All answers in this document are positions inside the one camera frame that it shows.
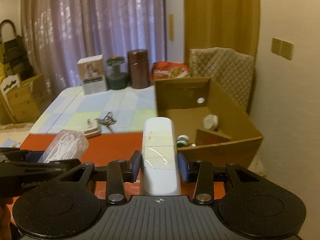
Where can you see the white round object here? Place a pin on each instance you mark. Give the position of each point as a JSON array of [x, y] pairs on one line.
[[211, 122]]

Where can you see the white box with picture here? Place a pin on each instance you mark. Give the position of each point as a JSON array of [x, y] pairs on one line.
[[92, 75]]

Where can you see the blue booklet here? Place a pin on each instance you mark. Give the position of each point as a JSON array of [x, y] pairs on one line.
[[8, 143]]

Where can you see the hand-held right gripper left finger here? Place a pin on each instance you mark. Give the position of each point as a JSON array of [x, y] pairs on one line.
[[136, 166]]

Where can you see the clear plastic swab box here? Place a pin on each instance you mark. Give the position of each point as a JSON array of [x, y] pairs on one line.
[[65, 145]]

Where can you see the red patterned mat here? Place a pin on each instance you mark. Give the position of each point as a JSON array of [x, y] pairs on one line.
[[112, 142]]

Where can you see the white scalloped cardboard box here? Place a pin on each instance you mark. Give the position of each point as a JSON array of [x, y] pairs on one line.
[[10, 85]]

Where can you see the stack of dark boxes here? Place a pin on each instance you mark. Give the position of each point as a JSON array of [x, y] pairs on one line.
[[17, 57]]

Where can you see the wooden door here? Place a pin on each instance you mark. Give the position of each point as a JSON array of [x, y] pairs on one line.
[[220, 15]]

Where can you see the beige quilted cushion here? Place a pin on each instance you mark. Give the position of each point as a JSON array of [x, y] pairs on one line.
[[225, 65]]

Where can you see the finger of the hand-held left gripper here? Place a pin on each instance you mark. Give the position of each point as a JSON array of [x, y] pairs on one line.
[[15, 155], [62, 163]]

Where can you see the brown cylinder canister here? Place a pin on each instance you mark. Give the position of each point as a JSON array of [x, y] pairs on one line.
[[138, 70]]

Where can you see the pastel patchwork blanket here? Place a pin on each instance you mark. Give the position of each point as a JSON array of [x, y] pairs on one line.
[[75, 107]]

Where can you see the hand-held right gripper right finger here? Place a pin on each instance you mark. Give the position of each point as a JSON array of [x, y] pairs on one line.
[[183, 167]]

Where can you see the purple curtain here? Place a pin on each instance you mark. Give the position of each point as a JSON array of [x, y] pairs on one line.
[[100, 25]]

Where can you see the brown cardboard carton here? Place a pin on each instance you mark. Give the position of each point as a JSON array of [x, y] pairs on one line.
[[25, 100]]

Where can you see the white cloth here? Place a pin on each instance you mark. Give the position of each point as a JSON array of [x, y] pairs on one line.
[[257, 166]]

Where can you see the white plastic case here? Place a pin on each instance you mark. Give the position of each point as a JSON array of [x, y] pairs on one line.
[[160, 155]]

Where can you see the wall switch plate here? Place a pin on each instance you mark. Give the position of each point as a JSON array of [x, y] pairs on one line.
[[282, 48]]

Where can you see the yellow wall strip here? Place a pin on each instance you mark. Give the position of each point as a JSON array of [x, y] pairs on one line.
[[171, 27]]

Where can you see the red snack bag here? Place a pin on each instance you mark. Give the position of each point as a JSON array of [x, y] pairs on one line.
[[170, 71]]

